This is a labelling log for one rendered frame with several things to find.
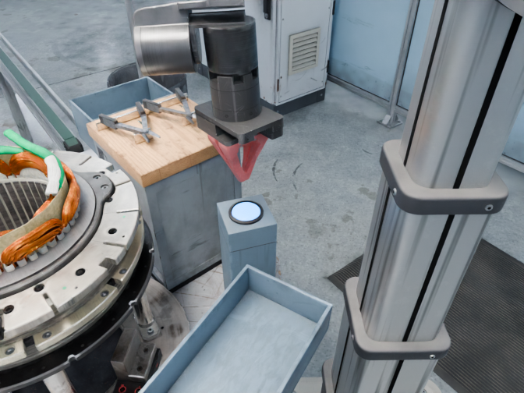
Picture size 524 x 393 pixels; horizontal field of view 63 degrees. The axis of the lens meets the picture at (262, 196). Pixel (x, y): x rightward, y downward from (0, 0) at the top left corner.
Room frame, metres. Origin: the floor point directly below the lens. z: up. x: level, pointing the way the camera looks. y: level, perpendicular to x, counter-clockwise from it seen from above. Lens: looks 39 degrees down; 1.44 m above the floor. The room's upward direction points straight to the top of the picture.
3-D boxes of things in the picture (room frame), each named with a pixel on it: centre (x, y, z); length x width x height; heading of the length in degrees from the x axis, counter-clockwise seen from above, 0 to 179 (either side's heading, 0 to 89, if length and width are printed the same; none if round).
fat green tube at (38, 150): (0.43, 0.27, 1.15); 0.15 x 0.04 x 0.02; 38
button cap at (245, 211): (0.46, 0.02, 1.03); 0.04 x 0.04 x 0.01
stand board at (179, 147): (0.64, 0.17, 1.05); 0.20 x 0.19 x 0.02; 40
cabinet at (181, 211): (0.64, 0.17, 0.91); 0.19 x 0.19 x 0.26; 40
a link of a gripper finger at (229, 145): (0.47, 0.03, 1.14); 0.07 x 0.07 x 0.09; 38
